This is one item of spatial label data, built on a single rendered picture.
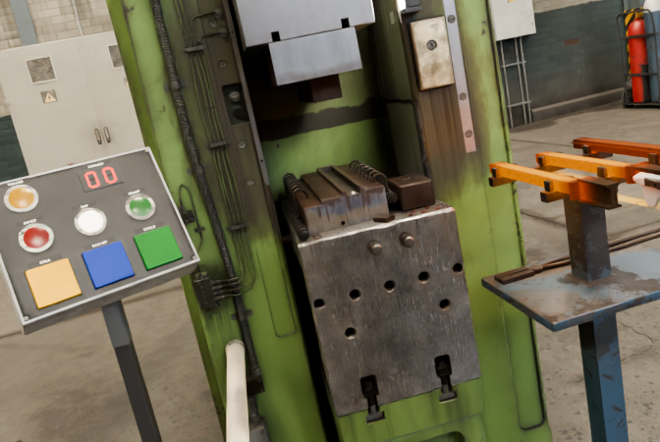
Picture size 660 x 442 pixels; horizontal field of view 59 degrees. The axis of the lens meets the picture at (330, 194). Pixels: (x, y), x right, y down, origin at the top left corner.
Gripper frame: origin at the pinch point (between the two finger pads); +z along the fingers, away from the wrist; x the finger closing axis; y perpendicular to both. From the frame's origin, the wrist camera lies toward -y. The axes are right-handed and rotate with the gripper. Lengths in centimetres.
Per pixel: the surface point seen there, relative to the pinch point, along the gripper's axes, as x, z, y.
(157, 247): -90, 28, -3
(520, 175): -13.4, 20.9, 0.0
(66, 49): -178, 562, -101
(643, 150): 10.0, 11.7, -0.9
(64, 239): -106, 27, -9
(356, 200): -45, 41, 1
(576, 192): -14.3, 1.1, 0.4
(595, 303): -8.5, 7.1, 26.3
